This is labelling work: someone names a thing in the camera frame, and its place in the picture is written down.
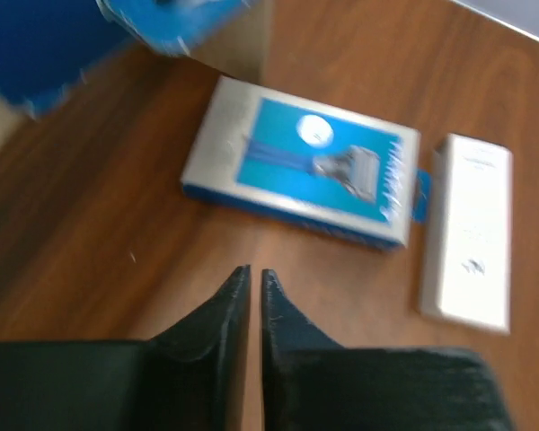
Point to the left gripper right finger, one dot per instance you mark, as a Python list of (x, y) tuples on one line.
[(311, 382)]

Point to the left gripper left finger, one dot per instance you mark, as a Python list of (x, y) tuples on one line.
[(188, 377)]

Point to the white slim razor box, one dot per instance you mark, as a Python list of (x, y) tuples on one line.
[(466, 275)]

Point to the blue razor box grey back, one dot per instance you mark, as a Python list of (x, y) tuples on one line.
[(45, 46)]

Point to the wooden two-tier shelf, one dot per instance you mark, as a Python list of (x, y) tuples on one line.
[(239, 49)]

